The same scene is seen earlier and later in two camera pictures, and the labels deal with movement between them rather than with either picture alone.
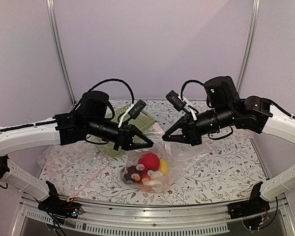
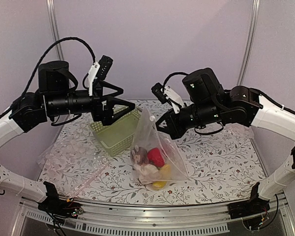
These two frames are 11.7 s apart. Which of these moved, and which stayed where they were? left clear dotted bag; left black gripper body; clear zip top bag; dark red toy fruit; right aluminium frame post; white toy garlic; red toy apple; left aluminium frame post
Moved: left black gripper body; red toy apple; white toy garlic; clear zip top bag; dark red toy fruit
Stayed: left aluminium frame post; left clear dotted bag; right aluminium frame post
